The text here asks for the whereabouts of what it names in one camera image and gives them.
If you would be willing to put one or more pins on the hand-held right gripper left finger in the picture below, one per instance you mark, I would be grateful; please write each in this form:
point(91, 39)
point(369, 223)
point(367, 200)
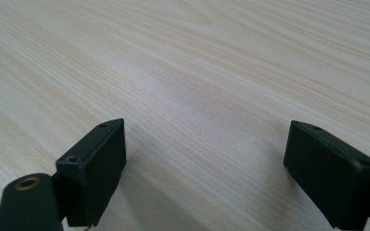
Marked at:
point(91, 173)

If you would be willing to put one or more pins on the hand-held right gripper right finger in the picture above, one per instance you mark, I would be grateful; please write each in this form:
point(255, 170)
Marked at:
point(330, 173)

